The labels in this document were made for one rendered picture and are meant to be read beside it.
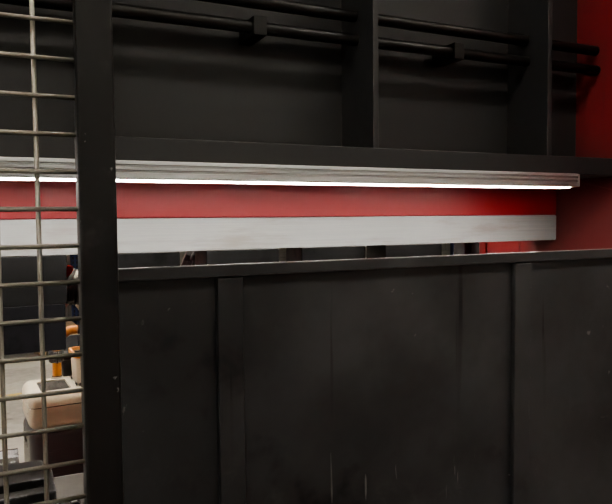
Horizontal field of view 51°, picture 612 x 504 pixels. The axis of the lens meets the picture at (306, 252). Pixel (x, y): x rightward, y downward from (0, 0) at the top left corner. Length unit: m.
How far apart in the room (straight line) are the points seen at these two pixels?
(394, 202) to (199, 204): 0.43
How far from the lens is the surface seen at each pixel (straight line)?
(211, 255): 1.24
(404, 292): 0.87
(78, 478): 1.45
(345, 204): 1.36
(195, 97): 1.20
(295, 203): 1.31
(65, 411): 2.41
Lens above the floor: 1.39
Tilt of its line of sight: 3 degrees down
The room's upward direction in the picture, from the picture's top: 1 degrees counter-clockwise
